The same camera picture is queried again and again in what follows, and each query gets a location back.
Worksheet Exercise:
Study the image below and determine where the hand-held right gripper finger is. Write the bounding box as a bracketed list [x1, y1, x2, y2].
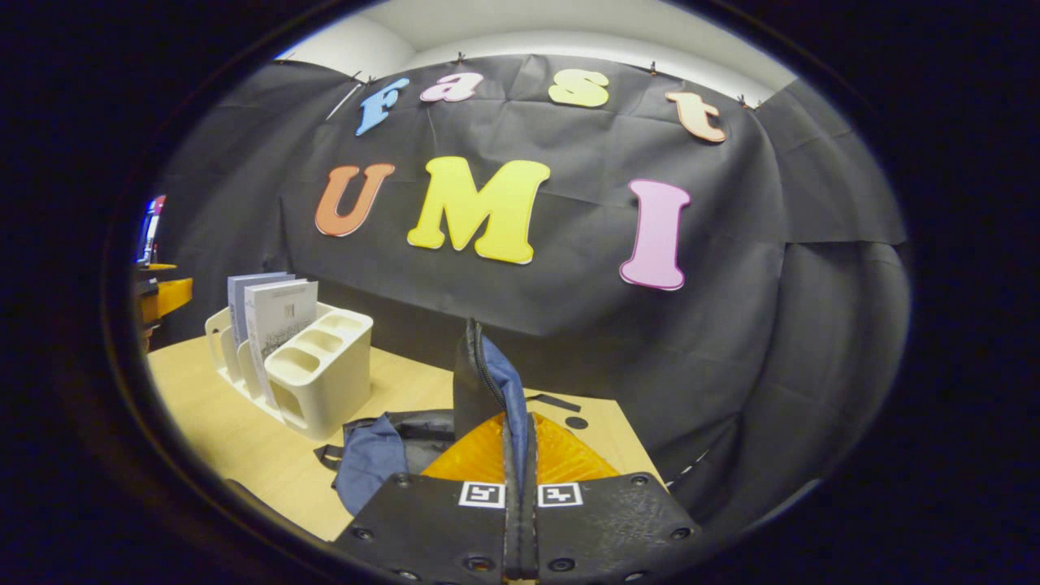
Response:
[520, 412, 704, 585]
[335, 413, 522, 585]

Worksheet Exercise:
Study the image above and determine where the white book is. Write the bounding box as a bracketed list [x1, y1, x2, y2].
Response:
[244, 279, 319, 407]

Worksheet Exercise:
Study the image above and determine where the blue schoolbag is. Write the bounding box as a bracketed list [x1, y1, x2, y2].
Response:
[315, 318, 586, 517]

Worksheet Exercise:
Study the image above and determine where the cream plastic bookshelf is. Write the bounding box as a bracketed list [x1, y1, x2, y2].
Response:
[205, 302, 375, 441]

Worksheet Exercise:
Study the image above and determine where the black backdrop cloth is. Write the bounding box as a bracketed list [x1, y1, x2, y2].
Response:
[150, 53, 911, 537]

